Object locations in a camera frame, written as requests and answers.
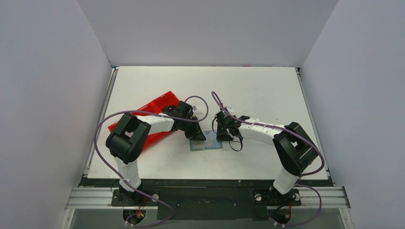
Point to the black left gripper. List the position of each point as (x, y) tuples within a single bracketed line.
[(196, 133)]

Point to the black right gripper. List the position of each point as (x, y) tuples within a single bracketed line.
[(223, 128)]

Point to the green leather card holder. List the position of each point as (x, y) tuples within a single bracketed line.
[(211, 143)]

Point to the red middle bin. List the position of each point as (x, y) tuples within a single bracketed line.
[(156, 137)]

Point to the red right bin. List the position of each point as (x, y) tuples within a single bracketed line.
[(168, 98)]

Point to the aluminium frame rail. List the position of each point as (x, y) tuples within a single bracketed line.
[(318, 198)]

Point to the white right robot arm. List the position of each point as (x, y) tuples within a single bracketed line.
[(293, 146)]

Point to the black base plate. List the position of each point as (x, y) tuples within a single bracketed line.
[(189, 199)]

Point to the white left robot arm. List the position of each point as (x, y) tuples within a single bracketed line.
[(127, 140)]

